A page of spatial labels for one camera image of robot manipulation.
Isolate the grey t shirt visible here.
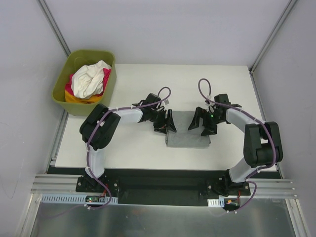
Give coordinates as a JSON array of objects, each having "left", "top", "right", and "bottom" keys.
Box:
[{"left": 165, "top": 111, "right": 211, "bottom": 149}]

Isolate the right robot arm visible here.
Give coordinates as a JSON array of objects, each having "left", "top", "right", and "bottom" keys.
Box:
[{"left": 188, "top": 94, "right": 283, "bottom": 197}]

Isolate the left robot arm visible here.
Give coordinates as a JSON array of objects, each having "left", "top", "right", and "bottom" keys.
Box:
[{"left": 79, "top": 93, "right": 177, "bottom": 192}]

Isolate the pink t shirt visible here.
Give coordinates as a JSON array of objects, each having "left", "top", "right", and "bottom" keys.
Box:
[{"left": 65, "top": 68, "right": 111, "bottom": 99}]

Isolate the white t shirt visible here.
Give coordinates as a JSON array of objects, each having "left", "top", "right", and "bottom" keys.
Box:
[{"left": 71, "top": 60, "right": 112, "bottom": 99}]

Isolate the green plastic bin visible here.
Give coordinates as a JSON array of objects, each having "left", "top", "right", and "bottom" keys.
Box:
[{"left": 52, "top": 49, "right": 117, "bottom": 116}]

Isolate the yellow t shirt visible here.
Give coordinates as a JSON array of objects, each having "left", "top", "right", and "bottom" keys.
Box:
[{"left": 65, "top": 91, "right": 103, "bottom": 104}]

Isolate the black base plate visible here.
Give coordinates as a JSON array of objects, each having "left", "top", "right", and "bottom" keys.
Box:
[{"left": 76, "top": 169, "right": 250, "bottom": 206}]

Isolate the right slotted cable duct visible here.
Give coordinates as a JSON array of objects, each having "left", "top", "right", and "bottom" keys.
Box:
[{"left": 207, "top": 198, "right": 225, "bottom": 208}]

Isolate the slotted cable duct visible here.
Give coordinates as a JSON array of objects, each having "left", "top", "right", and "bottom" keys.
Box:
[
  {"left": 41, "top": 194, "right": 119, "bottom": 205},
  {"left": 207, "top": 198, "right": 225, "bottom": 208}
]

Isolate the right aluminium frame post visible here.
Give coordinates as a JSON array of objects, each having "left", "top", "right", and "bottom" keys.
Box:
[{"left": 249, "top": 0, "right": 299, "bottom": 75}]

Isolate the aluminium frame post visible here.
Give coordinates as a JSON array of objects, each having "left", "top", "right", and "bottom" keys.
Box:
[
  {"left": 249, "top": 0, "right": 299, "bottom": 75},
  {"left": 37, "top": 0, "right": 71, "bottom": 57}
]

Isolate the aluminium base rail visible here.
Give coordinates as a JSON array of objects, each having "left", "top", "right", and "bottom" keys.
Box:
[{"left": 31, "top": 174, "right": 80, "bottom": 194}]

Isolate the left slotted cable duct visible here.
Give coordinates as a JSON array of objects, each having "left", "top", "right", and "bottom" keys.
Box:
[{"left": 41, "top": 194, "right": 119, "bottom": 205}]

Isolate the left aluminium frame post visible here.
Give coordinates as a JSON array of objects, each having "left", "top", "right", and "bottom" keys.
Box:
[{"left": 37, "top": 0, "right": 71, "bottom": 57}]

